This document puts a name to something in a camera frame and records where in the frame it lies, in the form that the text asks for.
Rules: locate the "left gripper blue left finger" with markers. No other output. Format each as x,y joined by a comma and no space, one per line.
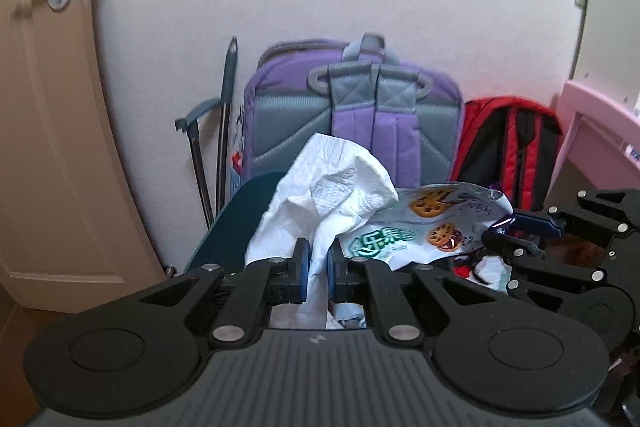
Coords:
299,269

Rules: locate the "purple grey backpack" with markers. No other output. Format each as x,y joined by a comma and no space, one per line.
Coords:
409,117

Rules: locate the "light wooden door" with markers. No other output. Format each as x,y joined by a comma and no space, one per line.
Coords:
71,236

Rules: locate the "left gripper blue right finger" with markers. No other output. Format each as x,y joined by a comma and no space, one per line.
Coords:
338,276

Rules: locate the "white tissue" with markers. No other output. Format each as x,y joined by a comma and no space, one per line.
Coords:
333,187

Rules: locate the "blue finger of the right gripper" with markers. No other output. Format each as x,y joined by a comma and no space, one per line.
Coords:
536,223

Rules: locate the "pink desk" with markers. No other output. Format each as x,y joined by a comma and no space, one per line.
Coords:
599,133

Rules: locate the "cookie snack bag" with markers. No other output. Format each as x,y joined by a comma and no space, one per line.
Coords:
427,224

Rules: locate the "dark teal trash bin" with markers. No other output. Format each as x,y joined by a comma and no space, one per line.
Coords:
248,293

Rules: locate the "red black backpack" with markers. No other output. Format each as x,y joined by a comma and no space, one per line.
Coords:
509,144

